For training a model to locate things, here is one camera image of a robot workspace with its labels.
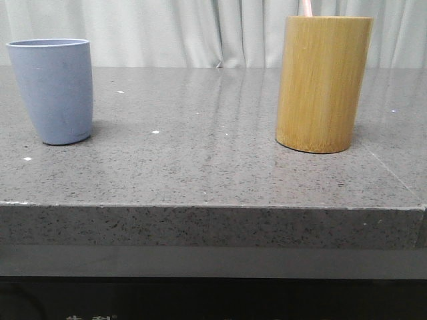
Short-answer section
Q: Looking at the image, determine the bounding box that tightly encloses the blue plastic cup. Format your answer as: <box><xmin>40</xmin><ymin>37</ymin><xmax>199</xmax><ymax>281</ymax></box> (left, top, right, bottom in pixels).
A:
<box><xmin>6</xmin><ymin>39</ymin><xmax>93</xmax><ymax>145</ymax></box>

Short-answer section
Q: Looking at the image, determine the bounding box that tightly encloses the bamboo cylinder holder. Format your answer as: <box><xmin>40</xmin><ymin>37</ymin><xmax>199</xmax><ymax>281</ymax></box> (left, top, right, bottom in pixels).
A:
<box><xmin>276</xmin><ymin>16</ymin><xmax>374</xmax><ymax>153</ymax></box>

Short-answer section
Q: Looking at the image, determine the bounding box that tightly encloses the pink chopstick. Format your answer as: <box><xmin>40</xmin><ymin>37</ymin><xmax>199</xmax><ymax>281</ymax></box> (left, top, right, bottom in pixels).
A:
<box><xmin>302</xmin><ymin>0</ymin><xmax>313</xmax><ymax>17</ymax></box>

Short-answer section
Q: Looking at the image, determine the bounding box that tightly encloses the white curtain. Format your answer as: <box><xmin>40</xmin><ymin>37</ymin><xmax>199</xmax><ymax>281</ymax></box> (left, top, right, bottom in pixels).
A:
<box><xmin>1</xmin><ymin>1</ymin><xmax>426</xmax><ymax>69</ymax></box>

